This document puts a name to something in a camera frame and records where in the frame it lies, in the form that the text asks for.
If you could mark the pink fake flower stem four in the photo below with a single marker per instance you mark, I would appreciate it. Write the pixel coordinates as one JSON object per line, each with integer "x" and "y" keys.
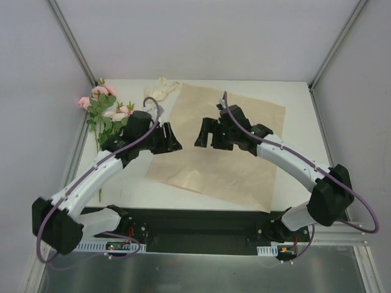
{"x": 122, "y": 111}

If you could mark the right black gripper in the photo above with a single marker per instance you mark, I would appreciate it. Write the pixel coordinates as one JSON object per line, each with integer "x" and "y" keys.
{"x": 214, "y": 134}

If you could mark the cream ribbon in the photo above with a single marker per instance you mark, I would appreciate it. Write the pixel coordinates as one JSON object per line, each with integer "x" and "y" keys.
{"x": 161, "y": 89}

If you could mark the kraft wrapping paper sheet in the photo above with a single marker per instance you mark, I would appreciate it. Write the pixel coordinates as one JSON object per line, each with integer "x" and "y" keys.
{"x": 221, "y": 176}

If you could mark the aluminium frame post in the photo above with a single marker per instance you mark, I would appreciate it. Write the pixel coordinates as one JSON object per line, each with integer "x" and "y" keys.
{"x": 71, "y": 40}
{"x": 337, "y": 44}

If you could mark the left white cable duct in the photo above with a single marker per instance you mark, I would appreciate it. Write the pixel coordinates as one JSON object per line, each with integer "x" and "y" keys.
{"x": 110, "y": 246}

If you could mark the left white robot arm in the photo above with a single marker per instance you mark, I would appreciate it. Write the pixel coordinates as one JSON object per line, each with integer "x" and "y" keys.
{"x": 59, "y": 221}

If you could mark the right aluminium frame post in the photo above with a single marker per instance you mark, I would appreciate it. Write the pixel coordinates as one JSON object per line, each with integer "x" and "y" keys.
{"x": 337, "y": 44}

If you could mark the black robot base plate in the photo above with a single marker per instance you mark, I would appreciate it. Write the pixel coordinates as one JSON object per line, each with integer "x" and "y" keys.
{"x": 199, "y": 232}

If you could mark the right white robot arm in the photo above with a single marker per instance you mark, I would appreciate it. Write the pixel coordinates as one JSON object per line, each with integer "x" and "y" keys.
{"x": 327, "y": 201}

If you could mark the pink fake flower stem one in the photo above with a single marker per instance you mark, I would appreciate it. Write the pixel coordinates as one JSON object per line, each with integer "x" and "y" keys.
{"x": 102, "y": 98}

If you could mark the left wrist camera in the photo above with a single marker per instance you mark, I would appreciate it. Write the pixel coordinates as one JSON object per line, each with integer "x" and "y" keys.
{"x": 156, "y": 112}

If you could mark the pink fake flower stem three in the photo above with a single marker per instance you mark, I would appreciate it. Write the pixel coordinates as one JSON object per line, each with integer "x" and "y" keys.
{"x": 108, "y": 127}

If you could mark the white cable duct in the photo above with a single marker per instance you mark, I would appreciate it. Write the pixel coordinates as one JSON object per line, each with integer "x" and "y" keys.
{"x": 267, "y": 251}
{"x": 110, "y": 246}

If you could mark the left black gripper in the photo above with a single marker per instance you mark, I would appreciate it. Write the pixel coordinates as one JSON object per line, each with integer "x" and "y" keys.
{"x": 165, "y": 137}

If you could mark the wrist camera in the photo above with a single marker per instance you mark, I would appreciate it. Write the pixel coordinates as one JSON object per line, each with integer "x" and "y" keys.
{"x": 223, "y": 106}
{"x": 156, "y": 112}

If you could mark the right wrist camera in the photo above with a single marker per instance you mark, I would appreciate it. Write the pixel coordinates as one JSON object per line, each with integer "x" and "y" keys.
{"x": 223, "y": 106}

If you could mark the right white cable duct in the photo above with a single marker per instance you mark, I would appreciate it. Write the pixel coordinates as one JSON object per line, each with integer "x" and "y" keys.
{"x": 267, "y": 251}

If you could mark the left aluminium frame post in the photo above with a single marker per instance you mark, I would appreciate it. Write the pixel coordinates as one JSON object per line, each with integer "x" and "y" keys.
{"x": 71, "y": 40}

